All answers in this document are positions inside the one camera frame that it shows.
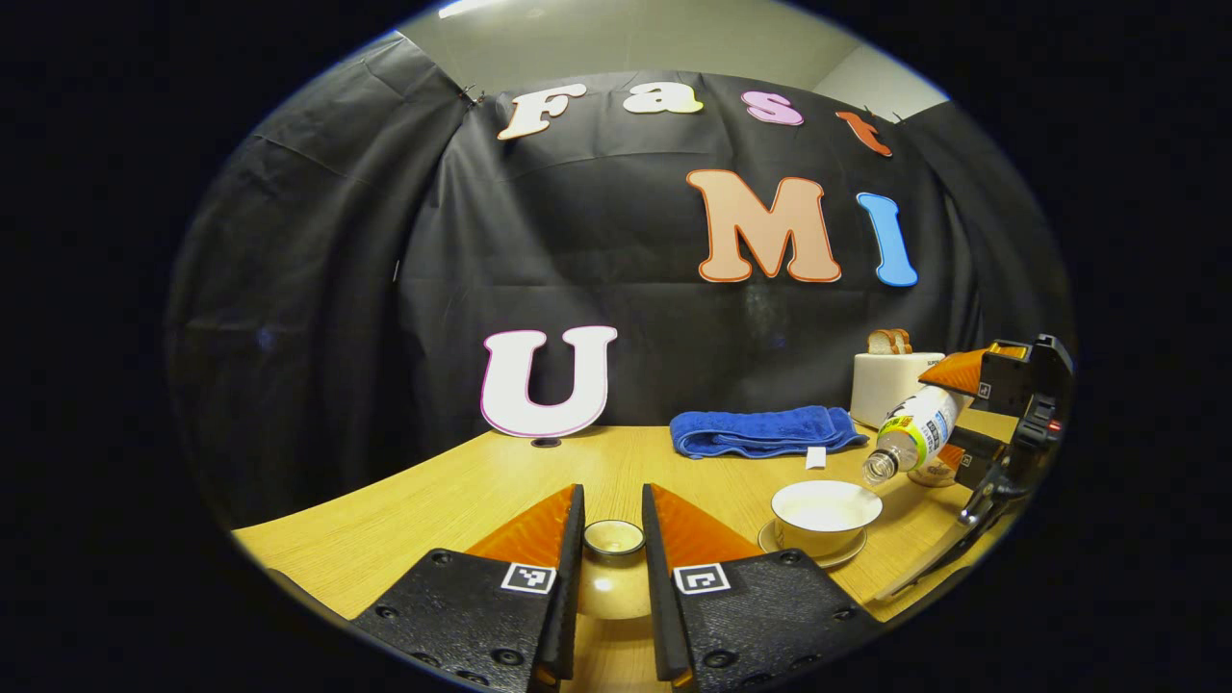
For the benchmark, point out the cream teacup lid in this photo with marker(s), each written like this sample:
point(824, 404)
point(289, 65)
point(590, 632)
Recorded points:
point(614, 587)

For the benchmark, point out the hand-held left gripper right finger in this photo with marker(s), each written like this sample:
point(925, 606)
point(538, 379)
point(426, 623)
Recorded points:
point(656, 597)

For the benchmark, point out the black backdrop cloth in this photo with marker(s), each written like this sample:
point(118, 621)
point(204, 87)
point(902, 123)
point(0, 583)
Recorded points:
point(337, 289)

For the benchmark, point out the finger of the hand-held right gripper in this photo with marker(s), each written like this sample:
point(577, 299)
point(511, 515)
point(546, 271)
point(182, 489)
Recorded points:
point(1001, 380)
point(977, 457)

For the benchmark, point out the cream teacup saucer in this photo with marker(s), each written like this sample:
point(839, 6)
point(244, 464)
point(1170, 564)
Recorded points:
point(847, 558)

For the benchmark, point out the blue folded towel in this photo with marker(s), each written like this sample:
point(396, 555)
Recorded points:
point(760, 431)

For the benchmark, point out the white teacup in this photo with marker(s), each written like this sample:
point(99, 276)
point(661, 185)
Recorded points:
point(823, 537)

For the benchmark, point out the clear round coaster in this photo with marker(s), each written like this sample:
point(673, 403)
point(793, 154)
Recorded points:
point(932, 475)

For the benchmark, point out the white toaster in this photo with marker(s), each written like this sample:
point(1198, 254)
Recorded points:
point(885, 385)

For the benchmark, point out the toast bread slice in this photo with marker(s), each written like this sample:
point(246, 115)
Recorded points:
point(880, 343)
point(903, 340)

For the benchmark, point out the plastic water bottle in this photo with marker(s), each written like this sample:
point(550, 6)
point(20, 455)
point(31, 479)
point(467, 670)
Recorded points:
point(919, 428)

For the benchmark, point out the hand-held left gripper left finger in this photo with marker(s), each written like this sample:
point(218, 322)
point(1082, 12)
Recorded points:
point(570, 597)

